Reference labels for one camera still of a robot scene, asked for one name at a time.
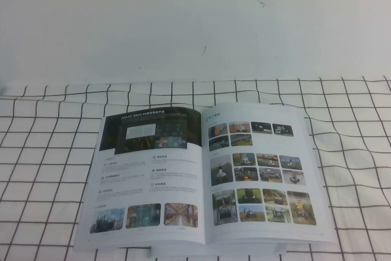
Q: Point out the white black-grid checkered tablecloth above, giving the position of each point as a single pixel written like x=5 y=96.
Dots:
x=46 y=151

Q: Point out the glossy product brochure book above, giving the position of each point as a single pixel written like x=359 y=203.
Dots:
x=171 y=181

